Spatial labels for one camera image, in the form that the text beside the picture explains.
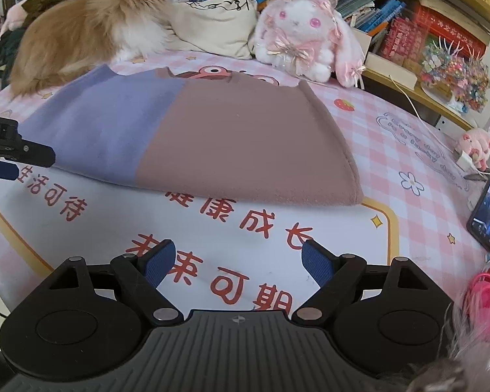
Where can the white and pink bunny plush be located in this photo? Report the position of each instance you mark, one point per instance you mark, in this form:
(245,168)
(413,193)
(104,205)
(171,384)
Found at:
(302,36)

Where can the pink checkered printed bed sheet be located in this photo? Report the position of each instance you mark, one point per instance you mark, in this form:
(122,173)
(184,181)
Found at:
(392,163)

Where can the brown and purple sweater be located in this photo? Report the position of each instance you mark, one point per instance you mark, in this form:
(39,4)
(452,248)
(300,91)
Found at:
(196,139)

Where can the thick white book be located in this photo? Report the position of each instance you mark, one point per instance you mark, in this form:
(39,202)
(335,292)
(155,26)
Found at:
(392,71)

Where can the red plastic toy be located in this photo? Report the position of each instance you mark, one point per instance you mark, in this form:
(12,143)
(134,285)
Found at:
(484,306)

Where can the colourful bead flower ornament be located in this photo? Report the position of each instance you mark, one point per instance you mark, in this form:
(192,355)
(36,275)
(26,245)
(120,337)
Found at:
(453,75)

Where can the grey fur sleeve trim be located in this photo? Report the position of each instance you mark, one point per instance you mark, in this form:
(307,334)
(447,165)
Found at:
(473,359)

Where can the white charger plug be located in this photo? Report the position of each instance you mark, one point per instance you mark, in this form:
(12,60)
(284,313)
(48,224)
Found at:
(467,161)

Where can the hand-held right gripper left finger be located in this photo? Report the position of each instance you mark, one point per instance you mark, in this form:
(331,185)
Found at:
(160,263)

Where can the cream pillow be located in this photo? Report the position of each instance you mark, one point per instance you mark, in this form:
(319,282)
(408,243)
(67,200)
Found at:
(216,24)

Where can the row of colourful books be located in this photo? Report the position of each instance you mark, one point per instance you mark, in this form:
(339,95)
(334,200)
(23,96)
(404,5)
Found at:
(396,20)

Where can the fluffy orange cat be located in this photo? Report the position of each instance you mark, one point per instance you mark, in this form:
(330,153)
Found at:
(85,32)

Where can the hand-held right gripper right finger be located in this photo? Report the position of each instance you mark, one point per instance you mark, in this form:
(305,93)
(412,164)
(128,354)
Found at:
(316,263)

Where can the wooden bookshelf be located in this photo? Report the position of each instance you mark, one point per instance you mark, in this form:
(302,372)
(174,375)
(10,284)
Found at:
(433,98)

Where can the pink pig plush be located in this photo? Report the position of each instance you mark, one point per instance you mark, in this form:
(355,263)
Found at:
(477,145)

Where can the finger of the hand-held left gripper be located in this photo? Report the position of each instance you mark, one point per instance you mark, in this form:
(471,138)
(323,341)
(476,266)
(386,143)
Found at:
(39,154)
(0,169)

